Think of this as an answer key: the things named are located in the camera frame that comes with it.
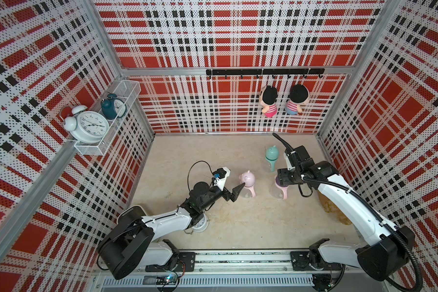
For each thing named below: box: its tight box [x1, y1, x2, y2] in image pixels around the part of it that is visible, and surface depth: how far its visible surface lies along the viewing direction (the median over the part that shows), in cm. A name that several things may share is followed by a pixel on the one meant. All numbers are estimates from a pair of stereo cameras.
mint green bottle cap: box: [265, 144, 280, 162], surface depth 93 cm
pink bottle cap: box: [239, 169, 256, 188], surface depth 82 cm
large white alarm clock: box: [59, 104, 110, 145], surface depth 63 cm
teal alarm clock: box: [100, 93, 127, 120], surface depth 73 cm
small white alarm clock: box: [183, 214, 210, 235], surface depth 82 cm
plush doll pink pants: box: [259, 85, 279, 119], surface depth 98 cm
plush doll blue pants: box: [285, 83, 310, 115], surface depth 98 cm
